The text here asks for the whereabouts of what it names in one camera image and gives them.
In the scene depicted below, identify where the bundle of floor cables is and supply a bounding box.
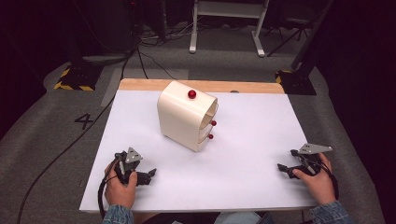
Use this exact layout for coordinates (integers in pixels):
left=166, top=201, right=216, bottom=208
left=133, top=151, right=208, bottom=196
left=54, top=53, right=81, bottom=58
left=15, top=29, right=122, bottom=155
left=138, top=21, right=195, bottom=48

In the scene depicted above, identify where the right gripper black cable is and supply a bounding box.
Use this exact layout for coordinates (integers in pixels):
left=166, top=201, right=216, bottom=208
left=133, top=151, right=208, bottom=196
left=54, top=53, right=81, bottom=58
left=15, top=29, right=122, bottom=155
left=320, top=161, right=341, bottom=201

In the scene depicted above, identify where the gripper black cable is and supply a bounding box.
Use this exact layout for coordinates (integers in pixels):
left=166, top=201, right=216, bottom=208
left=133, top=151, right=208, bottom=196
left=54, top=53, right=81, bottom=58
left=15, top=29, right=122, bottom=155
left=97, top=158, right=121, bottom=219
left=320, top=161, right=341, bottom=201

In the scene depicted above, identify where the black tripod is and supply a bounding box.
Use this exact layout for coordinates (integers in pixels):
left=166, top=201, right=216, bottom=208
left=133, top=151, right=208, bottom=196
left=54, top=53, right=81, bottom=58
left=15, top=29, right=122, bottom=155
left=266, top=17, right=314, bottom=58

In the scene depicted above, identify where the white metal desk frame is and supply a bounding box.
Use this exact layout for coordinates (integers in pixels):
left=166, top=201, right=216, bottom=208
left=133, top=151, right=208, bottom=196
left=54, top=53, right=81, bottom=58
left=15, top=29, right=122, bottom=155
left=189, top=0, right=271, bottom=58

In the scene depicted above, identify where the black stand base striped tape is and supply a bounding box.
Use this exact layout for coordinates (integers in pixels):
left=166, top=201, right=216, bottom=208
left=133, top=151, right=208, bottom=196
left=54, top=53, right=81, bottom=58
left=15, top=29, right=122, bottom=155
left=275, top=68, right=318, bottom=96
left=53, top=63, right=104, bottom=92

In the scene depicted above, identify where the person's right hand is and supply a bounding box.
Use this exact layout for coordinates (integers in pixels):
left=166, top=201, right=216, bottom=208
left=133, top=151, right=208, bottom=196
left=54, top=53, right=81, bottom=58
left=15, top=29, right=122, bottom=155
left=292, top=152, right=337, bottom=206

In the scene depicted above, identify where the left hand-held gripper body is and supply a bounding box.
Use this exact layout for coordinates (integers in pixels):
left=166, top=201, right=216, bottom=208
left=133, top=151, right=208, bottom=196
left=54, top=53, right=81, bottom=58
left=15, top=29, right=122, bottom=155
left=113, top=147, right=144, bottom=186

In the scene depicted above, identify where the person's left hand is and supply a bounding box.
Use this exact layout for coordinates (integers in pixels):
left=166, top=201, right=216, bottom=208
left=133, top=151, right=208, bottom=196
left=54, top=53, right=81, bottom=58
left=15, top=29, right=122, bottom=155
left=104, top=160, right=138, bottom=210

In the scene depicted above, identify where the cream three-drawer cabinet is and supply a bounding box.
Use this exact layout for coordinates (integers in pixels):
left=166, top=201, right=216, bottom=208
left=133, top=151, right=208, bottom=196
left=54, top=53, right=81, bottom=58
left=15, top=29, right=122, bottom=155
left=157, top=79, right=219, bottom=153

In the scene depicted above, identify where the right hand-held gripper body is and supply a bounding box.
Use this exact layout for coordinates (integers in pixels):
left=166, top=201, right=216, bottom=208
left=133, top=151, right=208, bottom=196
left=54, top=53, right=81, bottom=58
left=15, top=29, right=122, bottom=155
left=293, top=143, right=333, bottom=177

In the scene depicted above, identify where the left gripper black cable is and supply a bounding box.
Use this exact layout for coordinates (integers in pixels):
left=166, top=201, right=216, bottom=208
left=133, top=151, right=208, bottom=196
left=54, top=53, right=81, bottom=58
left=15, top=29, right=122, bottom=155
left=97, top=158, right=121, bottom=219

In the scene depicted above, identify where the thin black floor cable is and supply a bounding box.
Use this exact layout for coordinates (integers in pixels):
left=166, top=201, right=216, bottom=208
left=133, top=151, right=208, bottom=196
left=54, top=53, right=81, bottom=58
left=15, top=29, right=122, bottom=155
left=136, top=49, right=177, bottom=80

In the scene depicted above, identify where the cream drawer with red knob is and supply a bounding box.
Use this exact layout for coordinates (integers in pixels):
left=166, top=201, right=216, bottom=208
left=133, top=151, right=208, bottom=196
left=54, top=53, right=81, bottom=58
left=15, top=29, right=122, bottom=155
left=197, top=133, right=215, bottom=152
left=199, top=119, right=218, bottom=138

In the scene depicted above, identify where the long black floor cable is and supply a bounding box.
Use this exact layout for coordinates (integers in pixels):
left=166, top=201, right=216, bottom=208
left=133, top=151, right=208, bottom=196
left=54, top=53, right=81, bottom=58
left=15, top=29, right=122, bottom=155
left=16, top=46, right=139, bottom=224

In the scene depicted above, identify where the black slanted stand pole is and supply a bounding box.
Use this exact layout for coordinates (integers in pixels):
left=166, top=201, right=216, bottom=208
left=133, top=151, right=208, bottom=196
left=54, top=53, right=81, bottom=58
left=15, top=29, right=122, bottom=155
left=290, top=0, right=336, bottom=72

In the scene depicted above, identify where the white table mat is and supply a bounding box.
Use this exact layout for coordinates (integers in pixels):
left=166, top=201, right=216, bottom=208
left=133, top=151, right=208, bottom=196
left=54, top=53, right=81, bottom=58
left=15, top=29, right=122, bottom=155
left=78, top=90, right=318, bottom=215

